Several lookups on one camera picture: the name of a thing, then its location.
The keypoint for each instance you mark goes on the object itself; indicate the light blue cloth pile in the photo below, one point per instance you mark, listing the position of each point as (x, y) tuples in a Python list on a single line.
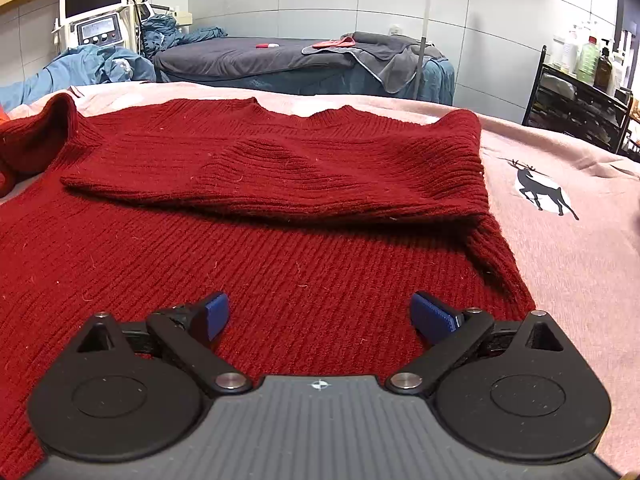
[(85, 67)]

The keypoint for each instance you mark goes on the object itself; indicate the bottles on trolley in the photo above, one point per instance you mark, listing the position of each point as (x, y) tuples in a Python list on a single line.
[(588, 62)]

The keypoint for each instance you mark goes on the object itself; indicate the floor lamp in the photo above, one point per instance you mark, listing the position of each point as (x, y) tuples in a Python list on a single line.
[(425, 20)]

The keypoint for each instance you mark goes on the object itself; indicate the black trolley cart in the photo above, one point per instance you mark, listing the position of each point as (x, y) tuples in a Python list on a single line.
[(575, 105)]

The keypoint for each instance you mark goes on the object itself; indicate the white bottle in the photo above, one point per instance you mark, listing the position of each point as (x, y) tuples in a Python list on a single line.
[(570, 52)]

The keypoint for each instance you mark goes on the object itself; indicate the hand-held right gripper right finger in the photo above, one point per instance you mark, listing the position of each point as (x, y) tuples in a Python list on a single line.
[(430, 315)]

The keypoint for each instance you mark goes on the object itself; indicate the red knit sweater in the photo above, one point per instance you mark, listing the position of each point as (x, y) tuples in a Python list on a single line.
[(250, 260)]

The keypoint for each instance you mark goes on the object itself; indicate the small red white item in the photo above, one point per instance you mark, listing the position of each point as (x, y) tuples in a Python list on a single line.
[(267, 45)]

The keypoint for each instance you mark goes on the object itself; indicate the white medical device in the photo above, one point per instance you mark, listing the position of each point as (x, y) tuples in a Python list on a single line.
[(100, 30)]

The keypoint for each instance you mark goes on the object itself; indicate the dark blue crumpled cloth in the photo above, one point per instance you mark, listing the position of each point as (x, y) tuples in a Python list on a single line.
[(165, 35)]

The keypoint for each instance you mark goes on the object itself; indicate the grey towel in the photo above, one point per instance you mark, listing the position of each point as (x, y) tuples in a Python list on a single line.
[(395, 57)]

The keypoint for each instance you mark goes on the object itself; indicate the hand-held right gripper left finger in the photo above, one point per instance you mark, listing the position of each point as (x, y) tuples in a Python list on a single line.
[(217, 310)]

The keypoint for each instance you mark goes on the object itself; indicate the brown bottle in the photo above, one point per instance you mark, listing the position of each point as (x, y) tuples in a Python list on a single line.
[(604, 72)]

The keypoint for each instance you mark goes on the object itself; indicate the dark grey massage bed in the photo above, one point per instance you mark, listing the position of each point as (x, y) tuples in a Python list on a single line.
[(225, 62)]

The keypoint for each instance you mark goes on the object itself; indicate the red cloth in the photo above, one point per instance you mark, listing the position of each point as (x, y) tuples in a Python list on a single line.
[(334, 42)]

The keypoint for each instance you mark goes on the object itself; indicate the pink deer print blanket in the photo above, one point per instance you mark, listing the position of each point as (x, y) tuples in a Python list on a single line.
[(575, 270)]

